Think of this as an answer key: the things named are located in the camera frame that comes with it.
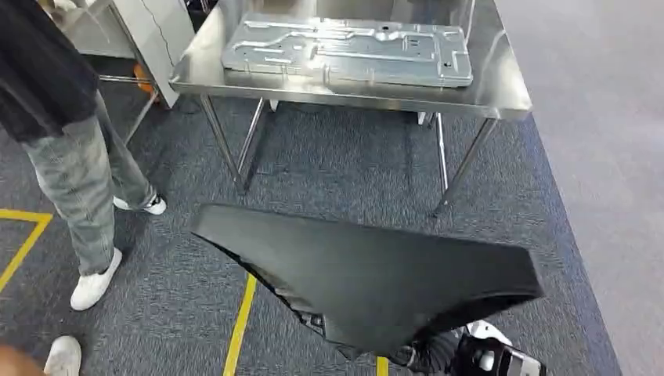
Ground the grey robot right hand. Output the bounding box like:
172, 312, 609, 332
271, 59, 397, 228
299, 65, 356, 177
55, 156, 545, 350
388, 331, 464, 376

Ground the black plastic plate bracket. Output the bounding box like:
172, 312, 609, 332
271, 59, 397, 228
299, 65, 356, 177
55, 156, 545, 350
190, 203, 545, 360

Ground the yellow floor tape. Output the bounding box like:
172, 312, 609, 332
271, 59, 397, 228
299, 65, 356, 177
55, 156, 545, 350
222, 273, 259, 376
0, 208, 54, 295

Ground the stainless steel table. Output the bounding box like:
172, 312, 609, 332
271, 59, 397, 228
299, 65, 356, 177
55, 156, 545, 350
168, 0, 534, 217

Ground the pressed sheet metal panel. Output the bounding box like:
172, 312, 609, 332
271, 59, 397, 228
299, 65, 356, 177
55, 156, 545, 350
221, 12, 474, 90

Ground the person with bare leg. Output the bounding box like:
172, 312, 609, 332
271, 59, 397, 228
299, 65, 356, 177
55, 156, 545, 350
0, 335, 83, 376

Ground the orange object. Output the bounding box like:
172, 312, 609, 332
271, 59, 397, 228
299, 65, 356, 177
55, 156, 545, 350
133, 63, 157, 95

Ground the standing person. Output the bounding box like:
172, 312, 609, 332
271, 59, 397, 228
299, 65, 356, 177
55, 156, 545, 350
0, 0, 168, 313

